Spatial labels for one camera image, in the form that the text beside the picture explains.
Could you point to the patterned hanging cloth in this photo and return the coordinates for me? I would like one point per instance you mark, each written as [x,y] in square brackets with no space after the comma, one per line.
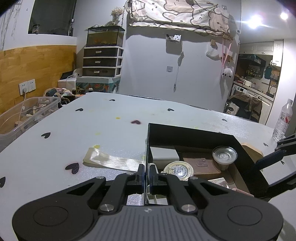
[202,17]

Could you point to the clear plastic packet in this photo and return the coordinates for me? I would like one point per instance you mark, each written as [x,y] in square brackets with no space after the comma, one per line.
[97,158]

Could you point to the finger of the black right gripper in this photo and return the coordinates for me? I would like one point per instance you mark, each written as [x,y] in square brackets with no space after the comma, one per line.
[285,147]
[279,188]

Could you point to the white plush toy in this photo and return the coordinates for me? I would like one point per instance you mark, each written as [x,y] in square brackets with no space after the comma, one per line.
[227,72]

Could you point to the dried flower vase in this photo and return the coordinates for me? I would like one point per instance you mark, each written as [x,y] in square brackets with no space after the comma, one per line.
[116,13]

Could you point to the three-drawer plastic cabinet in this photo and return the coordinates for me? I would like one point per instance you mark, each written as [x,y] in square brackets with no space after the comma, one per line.
[102,61]

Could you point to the clear lidded small cup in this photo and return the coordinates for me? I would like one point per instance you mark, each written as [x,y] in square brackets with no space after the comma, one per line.
[224,156]

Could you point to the clear plastic storage bin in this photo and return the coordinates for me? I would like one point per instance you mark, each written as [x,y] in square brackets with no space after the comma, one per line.
[17,120]

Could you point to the glass fish tank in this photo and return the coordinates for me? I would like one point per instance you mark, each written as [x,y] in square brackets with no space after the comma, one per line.
[105,36]

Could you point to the light wooden block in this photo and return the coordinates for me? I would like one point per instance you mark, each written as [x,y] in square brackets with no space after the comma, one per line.
[254,153]

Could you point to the brown case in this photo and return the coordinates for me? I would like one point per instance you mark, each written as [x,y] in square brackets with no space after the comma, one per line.
[202,166]

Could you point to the black storage box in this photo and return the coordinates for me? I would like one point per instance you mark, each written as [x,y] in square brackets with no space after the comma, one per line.
[190,142]

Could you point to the clear water bottle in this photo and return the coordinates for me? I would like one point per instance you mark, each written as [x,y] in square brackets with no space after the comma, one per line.
[283,121]

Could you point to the white wall socket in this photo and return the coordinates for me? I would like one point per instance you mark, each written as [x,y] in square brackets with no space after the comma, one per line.
[27,86]

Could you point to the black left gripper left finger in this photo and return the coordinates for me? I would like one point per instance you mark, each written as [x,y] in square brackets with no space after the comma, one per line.
[137,178]

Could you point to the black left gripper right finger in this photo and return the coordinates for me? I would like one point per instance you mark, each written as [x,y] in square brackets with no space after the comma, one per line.
[156,179]

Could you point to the white rectangular box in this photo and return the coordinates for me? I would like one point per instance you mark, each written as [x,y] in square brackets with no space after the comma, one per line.
[165,155]

